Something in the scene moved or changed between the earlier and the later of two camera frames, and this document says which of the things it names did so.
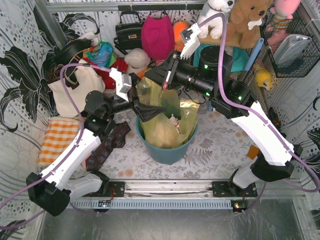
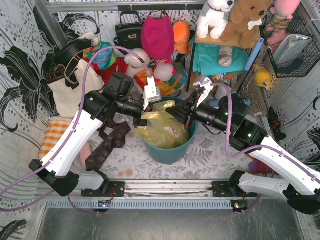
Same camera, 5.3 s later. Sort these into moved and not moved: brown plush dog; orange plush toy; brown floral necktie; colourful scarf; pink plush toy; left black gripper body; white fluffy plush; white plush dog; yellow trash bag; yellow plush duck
Moved: left black gripper body; yellow trash bag
Not moved: brown plush dog; yellow plush duck; white fluffy plush; white plush dog; colourful scarf; pink plush toy; brown floral necktie; orange plush toy
